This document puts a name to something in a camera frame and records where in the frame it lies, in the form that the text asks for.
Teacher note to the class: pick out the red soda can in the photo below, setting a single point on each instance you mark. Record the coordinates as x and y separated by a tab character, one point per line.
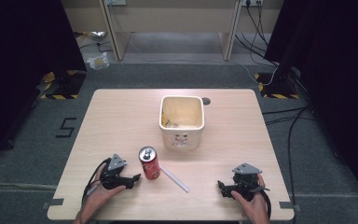
150	166

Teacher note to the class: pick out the white plastic tube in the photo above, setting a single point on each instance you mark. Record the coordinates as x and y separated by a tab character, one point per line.
175	179

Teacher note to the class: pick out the white square bin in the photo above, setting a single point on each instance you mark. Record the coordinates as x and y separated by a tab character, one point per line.
181	130

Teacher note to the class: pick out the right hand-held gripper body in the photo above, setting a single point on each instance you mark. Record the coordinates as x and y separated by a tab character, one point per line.
247	183

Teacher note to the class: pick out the person's left hand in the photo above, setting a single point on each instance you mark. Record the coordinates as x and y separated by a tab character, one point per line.
98	199

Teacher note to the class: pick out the white wall socket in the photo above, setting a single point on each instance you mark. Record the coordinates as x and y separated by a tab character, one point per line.
252	2

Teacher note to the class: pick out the wooden desk leg panel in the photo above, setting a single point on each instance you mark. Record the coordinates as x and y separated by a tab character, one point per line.
230	34
116	34

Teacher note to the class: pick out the yellow black striped stand base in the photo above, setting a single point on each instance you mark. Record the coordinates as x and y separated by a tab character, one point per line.
275	95
57	96

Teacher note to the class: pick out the clear plastic bag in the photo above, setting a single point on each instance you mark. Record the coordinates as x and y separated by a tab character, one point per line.
98	61

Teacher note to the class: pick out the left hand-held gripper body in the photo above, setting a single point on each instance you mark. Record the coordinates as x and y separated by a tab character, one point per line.
113	174

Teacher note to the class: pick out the grey tape strip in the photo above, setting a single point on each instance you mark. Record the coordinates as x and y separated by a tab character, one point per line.
53	203
289	206

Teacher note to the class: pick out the silver foil bag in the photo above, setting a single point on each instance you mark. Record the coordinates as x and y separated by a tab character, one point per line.
97	34

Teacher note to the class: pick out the person's right hand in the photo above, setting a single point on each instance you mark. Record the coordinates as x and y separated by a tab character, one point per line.
256	210

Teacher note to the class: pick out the black curtain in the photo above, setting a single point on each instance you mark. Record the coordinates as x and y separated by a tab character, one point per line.
338	77
21	62

